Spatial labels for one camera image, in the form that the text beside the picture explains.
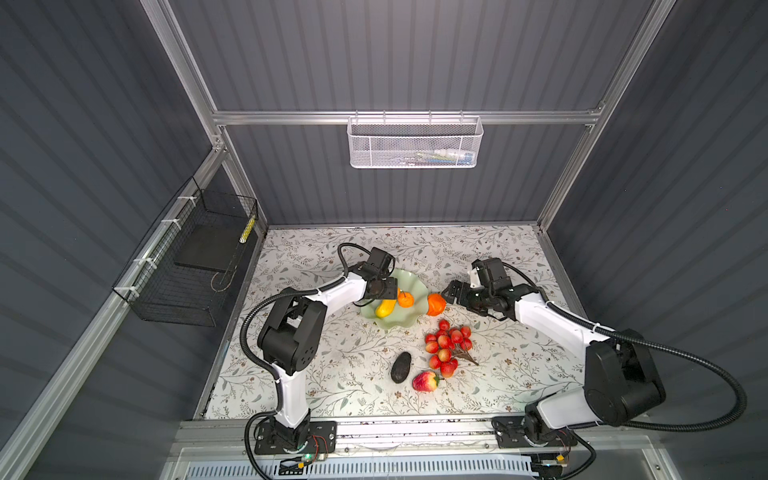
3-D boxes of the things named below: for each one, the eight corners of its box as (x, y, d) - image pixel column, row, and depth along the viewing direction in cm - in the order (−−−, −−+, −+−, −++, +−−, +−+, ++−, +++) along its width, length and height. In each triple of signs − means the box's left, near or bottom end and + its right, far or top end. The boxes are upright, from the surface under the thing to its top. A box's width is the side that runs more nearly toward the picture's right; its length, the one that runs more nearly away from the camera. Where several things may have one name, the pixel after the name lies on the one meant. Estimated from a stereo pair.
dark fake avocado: (387, 378, 85) (387, 373, 81) (401, 354, 89) (402, 348, 86) (399, 386, 83) (399, 381, 80) (413, 361, 88) (414, 356, 84)
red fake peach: (412, 392, 82) (413, 388, 79) (412, 375, 84) (412, 371, 82) (439, 392, 82) (441, 388, 79) (437, 375, 84) (439, 371, 82)
